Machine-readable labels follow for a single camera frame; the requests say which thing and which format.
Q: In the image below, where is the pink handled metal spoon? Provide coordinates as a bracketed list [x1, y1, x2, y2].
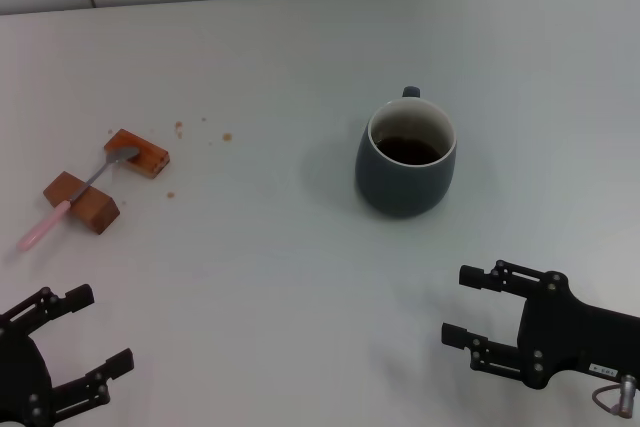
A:
[16, 146, 141, 252]

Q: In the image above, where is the right gripper cable with plug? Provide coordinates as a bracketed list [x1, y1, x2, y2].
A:
[592, 374, 639, 418]

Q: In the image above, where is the flat orange wooden block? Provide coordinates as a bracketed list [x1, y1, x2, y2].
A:
[103, 128, 171, 181]

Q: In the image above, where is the dark coffee liquid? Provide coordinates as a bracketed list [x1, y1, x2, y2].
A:
[374, 134, 446, 167]

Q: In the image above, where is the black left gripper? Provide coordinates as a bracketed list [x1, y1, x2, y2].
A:
[0, 283, 135, 427]

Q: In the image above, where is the grey ceramic cup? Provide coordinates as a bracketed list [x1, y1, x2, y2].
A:
[354, 85, 458, 220]

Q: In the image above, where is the tall brown wooden block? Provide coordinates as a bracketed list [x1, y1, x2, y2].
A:
[42, 170, 121, 237]

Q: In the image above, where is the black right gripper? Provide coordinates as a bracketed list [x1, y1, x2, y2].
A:
[440, 259, 640, 391]

